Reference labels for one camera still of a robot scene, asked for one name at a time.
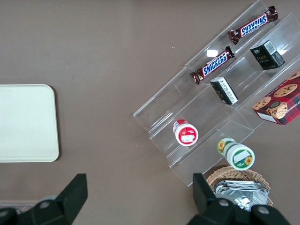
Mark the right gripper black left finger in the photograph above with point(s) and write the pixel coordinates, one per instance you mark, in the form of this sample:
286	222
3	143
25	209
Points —
70	197

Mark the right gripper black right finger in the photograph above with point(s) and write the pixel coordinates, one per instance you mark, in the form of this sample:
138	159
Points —
204	199

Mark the light wicker basket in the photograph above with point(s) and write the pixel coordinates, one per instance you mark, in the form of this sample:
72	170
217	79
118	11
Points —
225	174

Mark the cream rectangular tray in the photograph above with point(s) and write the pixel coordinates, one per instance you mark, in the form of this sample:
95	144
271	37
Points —
25	122

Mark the silver foil container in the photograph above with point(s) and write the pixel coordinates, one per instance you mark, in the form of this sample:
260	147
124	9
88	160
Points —
243	195

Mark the green-lid sunflower cup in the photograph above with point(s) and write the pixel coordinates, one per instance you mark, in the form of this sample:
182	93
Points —
240	157

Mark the red-lid white cup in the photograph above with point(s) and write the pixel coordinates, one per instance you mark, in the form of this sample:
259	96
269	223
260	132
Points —
187	134

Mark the clear acrylic tiered shelf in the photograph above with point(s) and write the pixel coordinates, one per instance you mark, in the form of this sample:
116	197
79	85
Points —
178	98

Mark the small black carton box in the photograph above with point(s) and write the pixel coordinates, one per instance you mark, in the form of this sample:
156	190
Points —
223	91
266	56

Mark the red tartan cookie box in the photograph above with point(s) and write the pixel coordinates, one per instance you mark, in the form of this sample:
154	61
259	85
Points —
281	100

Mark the Snickers chocolate bar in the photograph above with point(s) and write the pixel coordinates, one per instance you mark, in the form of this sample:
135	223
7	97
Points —
214	64
254	24

